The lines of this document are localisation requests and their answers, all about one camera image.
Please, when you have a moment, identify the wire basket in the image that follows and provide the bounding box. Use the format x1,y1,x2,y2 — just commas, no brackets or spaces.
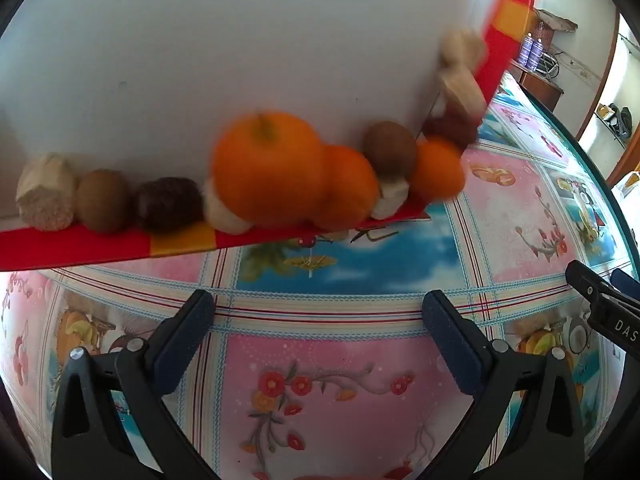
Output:
542,50,567,81

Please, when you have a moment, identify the white mushroom stem piece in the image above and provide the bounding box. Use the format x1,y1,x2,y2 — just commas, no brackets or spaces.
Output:
202,177,251,235

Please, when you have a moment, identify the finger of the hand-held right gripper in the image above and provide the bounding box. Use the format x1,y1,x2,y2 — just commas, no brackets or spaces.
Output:
610,267,640,306
565,260,617,307

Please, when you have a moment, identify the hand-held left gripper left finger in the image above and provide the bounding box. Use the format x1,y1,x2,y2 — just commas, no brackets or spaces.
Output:
51,289,221,480

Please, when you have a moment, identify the wooden cabinet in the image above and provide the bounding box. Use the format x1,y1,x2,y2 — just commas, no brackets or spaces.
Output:
510,57,566,111

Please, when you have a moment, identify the dark brown textured fruit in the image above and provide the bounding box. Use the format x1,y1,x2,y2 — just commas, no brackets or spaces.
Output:
132,177,205,234
425,110,481,151

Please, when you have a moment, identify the beige ridged vegetable piece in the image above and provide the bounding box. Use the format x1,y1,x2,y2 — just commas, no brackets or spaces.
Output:
439,65,488,121
16,153,78,232

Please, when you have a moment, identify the brown cap mushroom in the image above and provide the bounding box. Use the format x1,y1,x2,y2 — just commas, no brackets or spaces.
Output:
362,121,418,221

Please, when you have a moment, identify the brown kiwi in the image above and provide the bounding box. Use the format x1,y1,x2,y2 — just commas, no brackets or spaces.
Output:
76,169,132,235

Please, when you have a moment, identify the brown woven basket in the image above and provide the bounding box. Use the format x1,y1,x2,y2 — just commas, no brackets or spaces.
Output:
530,9,578,56

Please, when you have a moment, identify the printed floral tablecloth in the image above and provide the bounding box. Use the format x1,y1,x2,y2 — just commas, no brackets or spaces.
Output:
0,72,640,480

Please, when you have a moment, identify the dark object on wall shelf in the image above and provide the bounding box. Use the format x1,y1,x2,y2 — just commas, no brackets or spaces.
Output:
612,105,636,136

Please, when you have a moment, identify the small orange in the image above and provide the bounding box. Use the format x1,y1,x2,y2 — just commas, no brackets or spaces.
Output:
312,145,381,231
407,136,466,203

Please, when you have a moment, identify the red box with white inside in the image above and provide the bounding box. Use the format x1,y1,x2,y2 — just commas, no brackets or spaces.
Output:
0,0,553,273

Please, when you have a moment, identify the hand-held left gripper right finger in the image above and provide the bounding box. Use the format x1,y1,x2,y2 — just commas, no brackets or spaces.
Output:
421,290,587,480

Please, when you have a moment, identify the large orange with stem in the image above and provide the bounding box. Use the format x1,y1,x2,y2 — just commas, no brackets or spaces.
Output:
212,111,328,226

